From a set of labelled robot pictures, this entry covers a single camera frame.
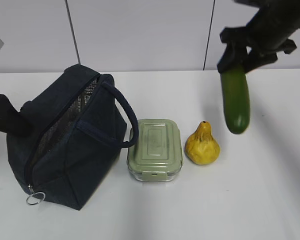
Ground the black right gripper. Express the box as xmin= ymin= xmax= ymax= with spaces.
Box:
xmin=217 ymin=17 xmax=297 ymax=74

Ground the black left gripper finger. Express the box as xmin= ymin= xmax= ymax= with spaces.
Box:
xmin=0 ymin=93 xmax=33 ymax=137

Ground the green cucumber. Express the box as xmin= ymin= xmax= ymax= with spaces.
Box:
xmin=220 ymin=64 xmax=250 ymax=135

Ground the navy blue lunch bag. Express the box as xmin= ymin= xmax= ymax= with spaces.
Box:
xmin=6 ymin=64 xmax=139 ymax=210

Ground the yellow pear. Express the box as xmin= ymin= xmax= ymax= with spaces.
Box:
xmin=185 ymin=121 xmax=221 ymax=166

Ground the green lidded glass container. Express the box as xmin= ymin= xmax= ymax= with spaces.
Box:
xmin=126 ymin=119 xmax=183 ymax=182

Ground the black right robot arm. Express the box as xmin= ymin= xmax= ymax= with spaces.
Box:
xmin=217 ymin=0 xmax=300 ymax=73

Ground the silver zipper pull ring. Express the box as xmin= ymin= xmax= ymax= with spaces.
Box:
xmin=26 ymin=184 xmax=46 ymax=207

